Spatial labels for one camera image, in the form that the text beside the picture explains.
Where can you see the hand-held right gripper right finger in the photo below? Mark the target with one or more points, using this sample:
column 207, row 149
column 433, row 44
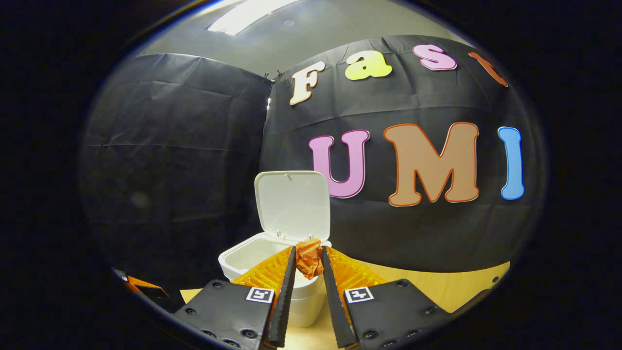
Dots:
column 333, row 301

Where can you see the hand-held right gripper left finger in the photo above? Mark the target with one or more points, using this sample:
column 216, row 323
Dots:
column 286, row 301

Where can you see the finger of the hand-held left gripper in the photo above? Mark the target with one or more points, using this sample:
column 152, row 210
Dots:
column 150, row 291

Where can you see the orange paper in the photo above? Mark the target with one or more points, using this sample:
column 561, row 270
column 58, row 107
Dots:
column 309, row 260

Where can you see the white desktop garbage bin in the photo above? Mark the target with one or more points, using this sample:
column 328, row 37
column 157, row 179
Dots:
column 291, row 204

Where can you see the wooden desktop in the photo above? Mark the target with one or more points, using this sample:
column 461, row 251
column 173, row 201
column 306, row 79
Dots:
column 427, row 287

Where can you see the black backdrop cloth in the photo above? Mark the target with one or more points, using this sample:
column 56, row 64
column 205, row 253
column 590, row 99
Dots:
column 184, row 160

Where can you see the ceiling light panel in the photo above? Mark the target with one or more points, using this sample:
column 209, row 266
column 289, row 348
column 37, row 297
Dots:
column 248, row 14

